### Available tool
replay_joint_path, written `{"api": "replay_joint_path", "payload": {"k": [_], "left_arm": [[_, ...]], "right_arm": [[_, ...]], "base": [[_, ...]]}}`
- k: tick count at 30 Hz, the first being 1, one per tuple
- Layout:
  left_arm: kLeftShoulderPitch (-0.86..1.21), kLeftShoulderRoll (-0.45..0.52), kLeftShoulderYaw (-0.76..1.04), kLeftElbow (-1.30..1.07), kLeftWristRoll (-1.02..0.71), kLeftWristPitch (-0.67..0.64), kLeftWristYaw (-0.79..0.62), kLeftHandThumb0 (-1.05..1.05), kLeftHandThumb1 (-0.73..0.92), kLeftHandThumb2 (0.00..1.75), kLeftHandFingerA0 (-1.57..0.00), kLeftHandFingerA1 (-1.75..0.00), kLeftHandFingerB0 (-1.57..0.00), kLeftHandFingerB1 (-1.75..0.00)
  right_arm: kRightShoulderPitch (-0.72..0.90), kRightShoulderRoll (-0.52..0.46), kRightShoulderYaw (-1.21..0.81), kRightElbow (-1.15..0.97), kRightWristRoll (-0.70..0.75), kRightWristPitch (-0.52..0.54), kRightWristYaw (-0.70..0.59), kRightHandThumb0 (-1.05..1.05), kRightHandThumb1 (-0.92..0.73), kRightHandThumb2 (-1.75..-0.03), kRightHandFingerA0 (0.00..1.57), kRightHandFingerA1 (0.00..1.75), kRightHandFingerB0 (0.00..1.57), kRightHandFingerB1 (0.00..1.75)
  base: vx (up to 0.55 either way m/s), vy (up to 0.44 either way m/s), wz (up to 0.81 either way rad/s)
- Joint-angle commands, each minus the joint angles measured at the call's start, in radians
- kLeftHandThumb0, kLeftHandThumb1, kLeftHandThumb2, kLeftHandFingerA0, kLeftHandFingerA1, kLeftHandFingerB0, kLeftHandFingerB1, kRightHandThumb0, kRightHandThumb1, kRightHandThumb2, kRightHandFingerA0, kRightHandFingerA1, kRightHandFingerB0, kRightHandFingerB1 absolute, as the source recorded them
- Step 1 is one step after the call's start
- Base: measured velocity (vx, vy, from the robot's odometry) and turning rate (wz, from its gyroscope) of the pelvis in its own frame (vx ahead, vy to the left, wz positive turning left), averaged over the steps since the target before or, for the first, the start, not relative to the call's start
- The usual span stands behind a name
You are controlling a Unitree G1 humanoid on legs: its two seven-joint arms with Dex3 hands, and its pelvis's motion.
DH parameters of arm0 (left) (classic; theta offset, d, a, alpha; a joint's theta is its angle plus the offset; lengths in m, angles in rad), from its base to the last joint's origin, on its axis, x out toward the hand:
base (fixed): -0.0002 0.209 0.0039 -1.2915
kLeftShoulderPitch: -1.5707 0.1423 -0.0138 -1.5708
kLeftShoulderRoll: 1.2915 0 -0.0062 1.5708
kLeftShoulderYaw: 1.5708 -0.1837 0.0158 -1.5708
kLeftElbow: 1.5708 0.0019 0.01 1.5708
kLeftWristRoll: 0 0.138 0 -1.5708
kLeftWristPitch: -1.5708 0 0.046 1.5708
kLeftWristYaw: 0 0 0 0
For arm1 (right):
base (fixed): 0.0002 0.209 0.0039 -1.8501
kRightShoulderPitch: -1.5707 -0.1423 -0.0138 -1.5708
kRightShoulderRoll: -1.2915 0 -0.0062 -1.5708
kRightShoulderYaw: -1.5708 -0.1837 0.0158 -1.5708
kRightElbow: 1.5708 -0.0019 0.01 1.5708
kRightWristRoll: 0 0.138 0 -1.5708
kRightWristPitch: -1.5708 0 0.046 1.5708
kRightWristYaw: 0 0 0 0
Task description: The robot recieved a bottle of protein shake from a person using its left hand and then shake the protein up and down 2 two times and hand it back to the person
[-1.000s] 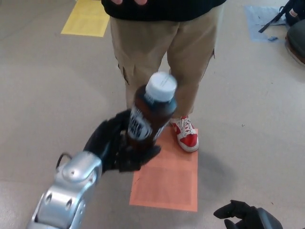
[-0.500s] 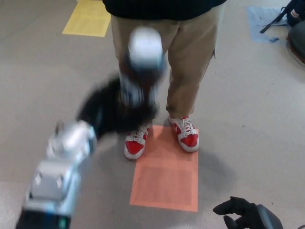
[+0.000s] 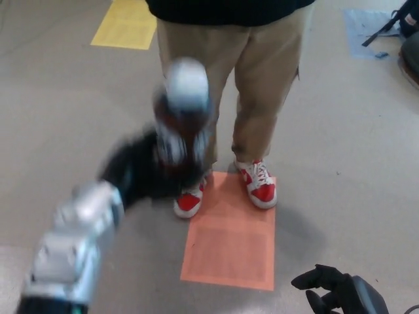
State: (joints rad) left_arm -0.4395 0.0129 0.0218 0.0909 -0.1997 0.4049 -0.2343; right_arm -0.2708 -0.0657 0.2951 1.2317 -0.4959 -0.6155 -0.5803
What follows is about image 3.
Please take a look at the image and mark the person's right red white sneaker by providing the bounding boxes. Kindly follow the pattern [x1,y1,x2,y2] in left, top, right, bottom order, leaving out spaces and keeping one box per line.
[173,181,206,219]

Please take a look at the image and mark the brown protein shake bottle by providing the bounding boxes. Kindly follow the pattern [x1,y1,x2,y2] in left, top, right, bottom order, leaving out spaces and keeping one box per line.
[152,58,213,171]

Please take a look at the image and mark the robot left black hand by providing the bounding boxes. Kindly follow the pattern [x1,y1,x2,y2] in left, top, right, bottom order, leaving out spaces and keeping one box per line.
[98,128,213,210]

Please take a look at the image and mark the blue paper sheet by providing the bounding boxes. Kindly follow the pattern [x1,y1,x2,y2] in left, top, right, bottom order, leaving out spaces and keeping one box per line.
[342,9,401,60]

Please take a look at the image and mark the khaki cargo trousers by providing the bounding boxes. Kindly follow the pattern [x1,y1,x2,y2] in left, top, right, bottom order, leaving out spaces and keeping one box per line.
[156,5,314,173]

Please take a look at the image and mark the black shirt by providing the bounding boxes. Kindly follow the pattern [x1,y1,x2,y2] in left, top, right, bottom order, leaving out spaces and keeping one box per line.
[145,0,317,27]

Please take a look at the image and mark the person's red white sneaker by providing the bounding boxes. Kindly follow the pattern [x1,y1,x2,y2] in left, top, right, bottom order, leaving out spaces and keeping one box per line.
[233,159,278,209]
[173,181,206,219]

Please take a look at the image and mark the dark padded chair seat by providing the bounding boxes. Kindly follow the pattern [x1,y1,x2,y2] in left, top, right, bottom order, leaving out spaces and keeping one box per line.
[398,35,419,89]

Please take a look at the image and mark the orange paper sheet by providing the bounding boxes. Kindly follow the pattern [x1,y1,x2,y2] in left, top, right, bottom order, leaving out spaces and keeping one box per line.
[179,172,276,291]

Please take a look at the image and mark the yellow paper sheet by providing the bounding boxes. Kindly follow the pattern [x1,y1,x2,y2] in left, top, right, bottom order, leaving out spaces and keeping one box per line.
[90,0,158,50]

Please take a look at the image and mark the robot right black hand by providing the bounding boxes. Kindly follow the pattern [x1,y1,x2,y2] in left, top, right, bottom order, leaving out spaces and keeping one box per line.
[290,264,390,314]

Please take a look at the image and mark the person's left red white sneaker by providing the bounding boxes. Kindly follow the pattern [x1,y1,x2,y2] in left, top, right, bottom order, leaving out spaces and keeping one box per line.
[233,159,278,209]

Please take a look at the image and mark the black backpack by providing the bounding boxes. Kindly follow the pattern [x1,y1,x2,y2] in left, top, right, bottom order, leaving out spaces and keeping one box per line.
[361,0,419,47]

